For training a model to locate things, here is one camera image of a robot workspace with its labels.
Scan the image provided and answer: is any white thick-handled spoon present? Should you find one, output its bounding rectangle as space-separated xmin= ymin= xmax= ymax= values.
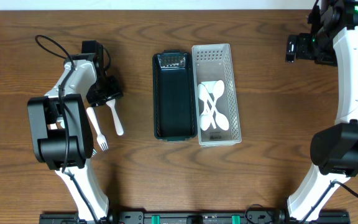
xmin=106 ymin=99 xmax=124 ymax=136

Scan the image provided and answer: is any white plastic spoon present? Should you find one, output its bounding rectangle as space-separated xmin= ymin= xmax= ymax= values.
xmin=206 ymin=93 xmax=229 ymax=131
xmin=198 ymin=84 xmax=216 ymax=129
xmin=210 ymin=80 xmax=224 ymax=106
xmin=200 ymin=102 xmax=211 ymax=131

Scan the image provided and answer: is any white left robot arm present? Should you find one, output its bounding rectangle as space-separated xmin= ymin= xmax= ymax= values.
xmin=27 ymin=40 xmax=123 ymax=223

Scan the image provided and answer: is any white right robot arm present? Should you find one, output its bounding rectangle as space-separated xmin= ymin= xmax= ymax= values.
xmin=274 ymin=0 xmax=358 ymax=223

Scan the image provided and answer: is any pink-white plastic fork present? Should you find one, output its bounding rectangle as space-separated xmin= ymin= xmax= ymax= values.
xmin=86 ymin=107 xmax=108 ymax=151

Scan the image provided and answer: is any black plastic basket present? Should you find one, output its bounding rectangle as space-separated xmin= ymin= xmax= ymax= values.
xmin=152 ymin=50 xmax=198 ymax=141

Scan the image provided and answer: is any clear plastic basket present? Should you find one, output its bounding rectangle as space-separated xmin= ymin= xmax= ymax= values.
xmin=191 ymin=44 xmax=242 ymax=147

